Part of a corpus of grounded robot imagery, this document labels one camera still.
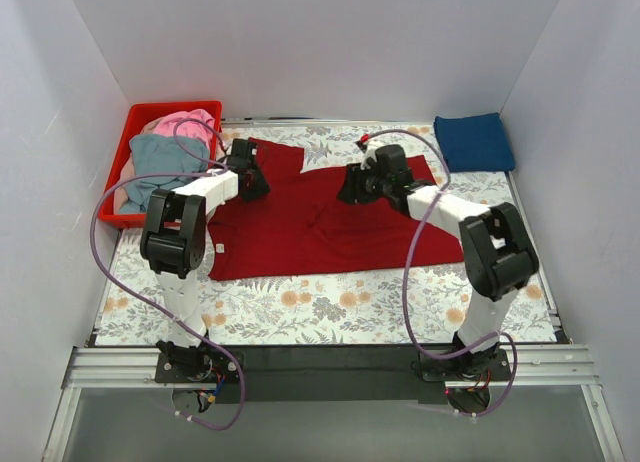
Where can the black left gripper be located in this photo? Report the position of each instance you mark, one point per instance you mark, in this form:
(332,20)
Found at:
(254,180)

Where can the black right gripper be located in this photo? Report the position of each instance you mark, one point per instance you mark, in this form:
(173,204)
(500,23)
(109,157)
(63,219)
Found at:
(353,185)

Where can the red t shirt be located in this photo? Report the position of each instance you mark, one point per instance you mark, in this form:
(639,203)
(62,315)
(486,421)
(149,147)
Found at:
(301,228)

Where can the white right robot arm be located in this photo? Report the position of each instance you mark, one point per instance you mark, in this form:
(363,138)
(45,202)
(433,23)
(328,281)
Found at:
(498,254)

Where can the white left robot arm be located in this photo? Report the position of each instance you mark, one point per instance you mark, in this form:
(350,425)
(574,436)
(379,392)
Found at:
(174,240)

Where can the pink t shirt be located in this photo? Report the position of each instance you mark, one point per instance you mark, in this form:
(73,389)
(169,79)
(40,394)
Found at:
(191,124)

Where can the grey blue t shirt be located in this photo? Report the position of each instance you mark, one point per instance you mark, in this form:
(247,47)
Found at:
(153,154)

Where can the folded blue t shirt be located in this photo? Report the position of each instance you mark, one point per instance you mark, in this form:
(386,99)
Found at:
(474,144)

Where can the beige t shirt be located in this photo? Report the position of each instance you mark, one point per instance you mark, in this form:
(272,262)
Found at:
(125,179)

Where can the floral patterned table mat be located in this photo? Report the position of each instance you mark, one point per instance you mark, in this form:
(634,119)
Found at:
(351,308)

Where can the red plastic bin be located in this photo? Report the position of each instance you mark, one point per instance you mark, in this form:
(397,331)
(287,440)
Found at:
(139,115)

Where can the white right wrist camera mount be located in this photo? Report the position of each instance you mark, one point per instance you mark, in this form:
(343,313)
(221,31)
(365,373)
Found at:
(368,145)

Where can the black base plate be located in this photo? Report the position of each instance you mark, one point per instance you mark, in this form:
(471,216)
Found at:
(330,373)

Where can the aluminium frame rail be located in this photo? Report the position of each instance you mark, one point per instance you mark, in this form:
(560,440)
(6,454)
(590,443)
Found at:
(322,403)

